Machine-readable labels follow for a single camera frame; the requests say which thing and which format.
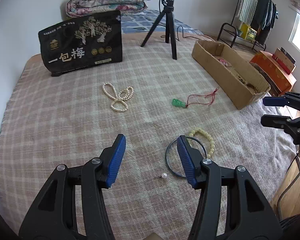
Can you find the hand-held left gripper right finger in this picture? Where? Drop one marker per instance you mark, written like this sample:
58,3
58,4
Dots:
186,160

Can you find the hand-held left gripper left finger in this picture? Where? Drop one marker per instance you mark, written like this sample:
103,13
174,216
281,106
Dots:
117,160

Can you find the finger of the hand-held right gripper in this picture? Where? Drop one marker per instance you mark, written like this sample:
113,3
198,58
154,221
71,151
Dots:
273,101
275,122

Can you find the dark thin bangle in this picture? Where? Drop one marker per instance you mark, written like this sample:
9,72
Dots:
166,155

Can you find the single pearl pin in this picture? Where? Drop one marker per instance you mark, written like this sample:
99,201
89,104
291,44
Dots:
163,176

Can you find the cardboard box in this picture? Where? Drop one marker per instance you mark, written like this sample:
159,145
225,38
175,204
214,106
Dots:
230,80

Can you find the orange cloth covered stool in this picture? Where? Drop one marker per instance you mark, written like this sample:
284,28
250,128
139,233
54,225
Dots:
277,76

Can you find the tan flat box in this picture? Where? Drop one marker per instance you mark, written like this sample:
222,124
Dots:
290,67

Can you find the red flat box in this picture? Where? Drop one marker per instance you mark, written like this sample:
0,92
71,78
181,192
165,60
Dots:
281,62

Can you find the dark blue flat box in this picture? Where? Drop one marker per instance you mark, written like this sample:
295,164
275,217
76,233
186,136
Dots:
288,56

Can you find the plaid beige blanket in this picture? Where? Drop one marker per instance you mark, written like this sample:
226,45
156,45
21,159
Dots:
65,120

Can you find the yellow box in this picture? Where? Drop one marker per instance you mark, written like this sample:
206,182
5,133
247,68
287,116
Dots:
248,32

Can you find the black clothes rack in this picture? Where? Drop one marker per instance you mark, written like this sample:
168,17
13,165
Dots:
226,28

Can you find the dark hanging clothes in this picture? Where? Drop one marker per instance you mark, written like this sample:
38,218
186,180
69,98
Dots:
265,15

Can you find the striped hanging cloth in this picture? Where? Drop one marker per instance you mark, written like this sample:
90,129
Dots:
248,2

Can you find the black printed snack bag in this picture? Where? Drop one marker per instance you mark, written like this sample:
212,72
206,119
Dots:
82,45

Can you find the black tripod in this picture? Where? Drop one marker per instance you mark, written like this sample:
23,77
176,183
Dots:
170,25

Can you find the blue patterned bed sheet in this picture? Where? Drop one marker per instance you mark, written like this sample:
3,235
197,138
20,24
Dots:
140,21

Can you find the folded floral quilt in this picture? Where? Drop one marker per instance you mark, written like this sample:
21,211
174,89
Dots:
107,0

